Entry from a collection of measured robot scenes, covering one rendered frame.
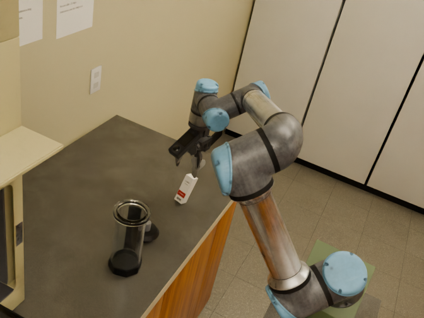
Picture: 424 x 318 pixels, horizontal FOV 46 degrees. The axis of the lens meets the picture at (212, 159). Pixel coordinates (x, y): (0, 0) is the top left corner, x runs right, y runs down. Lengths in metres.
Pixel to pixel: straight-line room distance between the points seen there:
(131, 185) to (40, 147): 0.89
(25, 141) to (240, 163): 0.47
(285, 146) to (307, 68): 2.65
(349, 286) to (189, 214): 0.72
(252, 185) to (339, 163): 2.87
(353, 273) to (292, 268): 0.16
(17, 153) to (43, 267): 0.62
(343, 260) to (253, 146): 0.41
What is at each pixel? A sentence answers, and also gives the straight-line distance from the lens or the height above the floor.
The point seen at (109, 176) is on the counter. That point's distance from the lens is 1.96.
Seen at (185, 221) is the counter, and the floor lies 0.94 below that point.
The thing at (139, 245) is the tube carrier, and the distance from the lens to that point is 1.51.
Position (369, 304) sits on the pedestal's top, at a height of 0.94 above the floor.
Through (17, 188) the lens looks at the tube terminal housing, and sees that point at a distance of 1.24.
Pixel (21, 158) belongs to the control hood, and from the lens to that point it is 1.04.
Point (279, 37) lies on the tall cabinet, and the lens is 3.78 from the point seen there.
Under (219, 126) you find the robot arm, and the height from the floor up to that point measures 1.37.
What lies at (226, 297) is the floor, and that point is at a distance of 2.86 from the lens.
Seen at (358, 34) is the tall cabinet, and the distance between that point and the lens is 3.65.
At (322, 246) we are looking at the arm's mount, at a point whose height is 1.12.
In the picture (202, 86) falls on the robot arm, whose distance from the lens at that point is 1.58.
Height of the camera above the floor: 2.11
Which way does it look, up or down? 33 degrees down
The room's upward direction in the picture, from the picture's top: 13 degrees clockwise
